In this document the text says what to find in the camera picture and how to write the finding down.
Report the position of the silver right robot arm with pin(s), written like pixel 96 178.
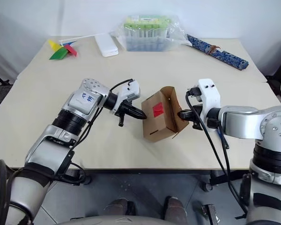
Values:
pixel 243 122

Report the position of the red tape seal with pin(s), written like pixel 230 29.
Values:
pixel 158 110

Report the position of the black chair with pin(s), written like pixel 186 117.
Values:
pixel 278 70

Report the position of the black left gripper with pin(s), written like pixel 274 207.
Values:
pixel 123 110

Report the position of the black metal foot plate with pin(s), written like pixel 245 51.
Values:
pixel 209 214

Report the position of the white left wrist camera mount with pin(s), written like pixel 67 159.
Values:
pixel 131 90

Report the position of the green-topped tube rack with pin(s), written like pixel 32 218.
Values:
pixel 145 35

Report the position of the brown cardboard box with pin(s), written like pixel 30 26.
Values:
pixel 159 126

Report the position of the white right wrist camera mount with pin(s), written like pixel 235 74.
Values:
pixel 209 93

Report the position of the black table caster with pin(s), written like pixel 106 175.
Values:
pixel 87 180
pixel 206 186

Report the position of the clear plastic bag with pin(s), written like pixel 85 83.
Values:
pixel 178 32

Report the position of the colourful paper pinwheel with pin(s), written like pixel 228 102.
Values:
pixel 58 55

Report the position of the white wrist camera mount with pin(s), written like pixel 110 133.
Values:
pixel 131 90
pixel 209 93

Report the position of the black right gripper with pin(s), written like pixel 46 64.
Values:
pixel 197 116

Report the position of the dark brown rounded shape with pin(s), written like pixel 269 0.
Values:
pixel 118 207
pixel 175 208

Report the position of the black stand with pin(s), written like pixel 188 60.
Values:
pixel 0 93

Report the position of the white rectangular case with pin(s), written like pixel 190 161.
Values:
pixel 106 45

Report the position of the brown ribbon tie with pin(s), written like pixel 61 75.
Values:
pixel 213 49

